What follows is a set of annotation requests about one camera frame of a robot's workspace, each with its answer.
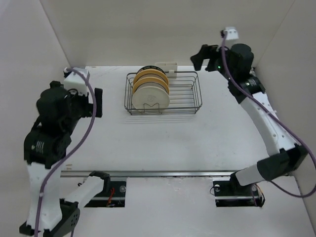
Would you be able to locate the cream plate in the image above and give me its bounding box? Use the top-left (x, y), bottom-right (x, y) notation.
top-left (132, 86), bottom-right (170, 111)

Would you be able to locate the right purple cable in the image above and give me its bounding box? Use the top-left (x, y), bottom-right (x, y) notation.
top-left (220, 30), bottom-right (316, 198)

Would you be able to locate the aluminium rail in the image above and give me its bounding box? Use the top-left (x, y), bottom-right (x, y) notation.
top-left (59, 169), bottom-right (243, 179)

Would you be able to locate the beige plastic cutlery holder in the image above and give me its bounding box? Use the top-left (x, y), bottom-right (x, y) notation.
top-left (155, 62), bottom-right (178, 78)

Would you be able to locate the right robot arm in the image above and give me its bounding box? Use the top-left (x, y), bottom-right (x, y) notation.
top-left (190, 43), bottom-right (308, 195)

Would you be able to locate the black wire dish rack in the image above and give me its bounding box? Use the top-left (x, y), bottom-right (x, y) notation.
top-left (124, 71), bottom-right (202, 115)

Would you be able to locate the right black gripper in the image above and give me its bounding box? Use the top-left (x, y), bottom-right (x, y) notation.
top-left (190, 41), bottom-right (235, 81)

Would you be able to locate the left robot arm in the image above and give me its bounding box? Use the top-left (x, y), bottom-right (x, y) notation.
top-left (19, 81), bottom-right (111, 237)

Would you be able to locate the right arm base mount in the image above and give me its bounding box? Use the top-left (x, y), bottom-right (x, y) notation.
top-left (210, 180), bottom-right (266, 208)

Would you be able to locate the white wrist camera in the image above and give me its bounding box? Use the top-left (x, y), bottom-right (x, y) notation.
top-left (220, 27), bottom-right (239, 41)
top-left (63, 67), bottom-right (90, 96)

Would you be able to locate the green rimmed plate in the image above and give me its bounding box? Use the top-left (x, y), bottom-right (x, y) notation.
top-left (137, 65), bottom-right (165, 74)

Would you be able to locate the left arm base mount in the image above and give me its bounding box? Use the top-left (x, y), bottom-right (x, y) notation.
top-left (85, 177), bottom-right (127, 208)

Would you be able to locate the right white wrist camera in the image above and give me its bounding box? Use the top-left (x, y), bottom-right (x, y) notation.
top-left (220, 27), bottom-right (239, 41)

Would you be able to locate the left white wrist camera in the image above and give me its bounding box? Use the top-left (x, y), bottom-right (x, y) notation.
top-left (63, 67), bottom-right (90, 96)

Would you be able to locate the yellow plate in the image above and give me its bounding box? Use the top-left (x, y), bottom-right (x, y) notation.
top-left (133, 69), bottom-right (169, 84)
top-left (132, 77), bottom-right (169, 94)

